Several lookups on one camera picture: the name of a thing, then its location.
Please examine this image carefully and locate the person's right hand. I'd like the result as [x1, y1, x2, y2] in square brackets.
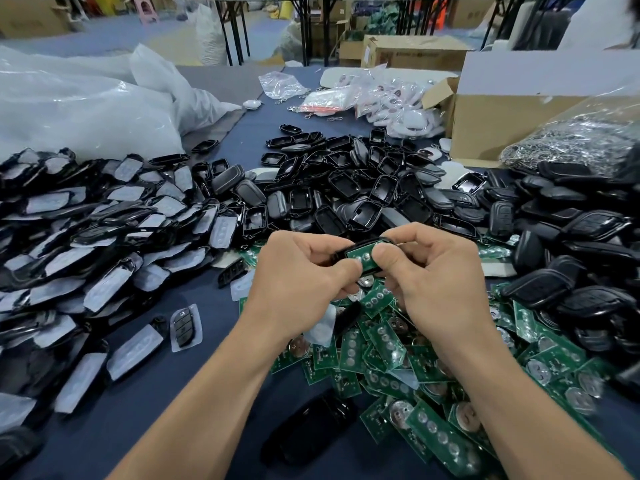
[372, 221, 491, 346]

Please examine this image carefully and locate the person's left hand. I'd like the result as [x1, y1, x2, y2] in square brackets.
[243, 229, 363, 341]

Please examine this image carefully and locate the small green circuit board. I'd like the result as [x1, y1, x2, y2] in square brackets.
[345, 237, 396, 274]

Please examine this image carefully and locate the pile of green circuit boards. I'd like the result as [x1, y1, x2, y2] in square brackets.
[235, 239, 621, 480]

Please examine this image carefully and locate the pile of black shell halves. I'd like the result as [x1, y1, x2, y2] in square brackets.
[258, 123, 481, 241]

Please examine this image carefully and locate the pile of assembled black fobs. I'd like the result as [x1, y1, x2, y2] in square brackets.
[480, 145, 640, 396]

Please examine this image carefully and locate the lone glossy black shell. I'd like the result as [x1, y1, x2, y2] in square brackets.
[260, 387, 359, 468]

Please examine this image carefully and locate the pile of shells with pads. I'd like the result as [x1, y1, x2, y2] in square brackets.
[0, 147, 249, 466]

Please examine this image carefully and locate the person's left forearm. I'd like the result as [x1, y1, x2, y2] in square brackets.
[108, 315, 291, 480]

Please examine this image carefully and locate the person's right forearm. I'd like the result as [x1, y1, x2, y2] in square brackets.
[440, 319, 631, 480]

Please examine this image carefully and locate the clear plastic film piece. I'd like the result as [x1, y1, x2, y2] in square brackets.
[305, 305, 339, 348]

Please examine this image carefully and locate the large open cardboard box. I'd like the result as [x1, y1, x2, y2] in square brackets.
[422, 49, 640, 166]

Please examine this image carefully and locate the heap of clear parts bags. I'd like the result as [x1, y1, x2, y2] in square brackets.
[352, 67, 448, 139]

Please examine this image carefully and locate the clear bag with red label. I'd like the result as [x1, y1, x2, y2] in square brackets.
[295, 87, 361, 118]

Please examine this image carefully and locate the small crumpled clear plastic bag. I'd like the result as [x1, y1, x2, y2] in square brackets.
[258, 71, 311, 103]

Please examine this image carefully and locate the clear bag of metal parts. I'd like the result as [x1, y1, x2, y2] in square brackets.
[498, 89, 640, 178]

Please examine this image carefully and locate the brown cardboard box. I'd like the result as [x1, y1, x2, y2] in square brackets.
[362, 35, 471, 74]

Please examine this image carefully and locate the white sack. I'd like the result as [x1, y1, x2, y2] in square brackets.
[193, 3, 229, 66]

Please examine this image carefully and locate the large white plastic bag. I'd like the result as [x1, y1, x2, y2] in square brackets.
[0, 43, 243, 161]

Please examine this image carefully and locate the pink plastic stool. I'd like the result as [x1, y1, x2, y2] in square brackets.
[133, 0, 159, 24]

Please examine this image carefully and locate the tan cardboard box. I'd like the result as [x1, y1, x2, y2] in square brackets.
[0, 0, 71, 38]

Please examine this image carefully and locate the black metal table frame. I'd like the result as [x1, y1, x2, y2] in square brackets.
[205, 0, 346, 66]

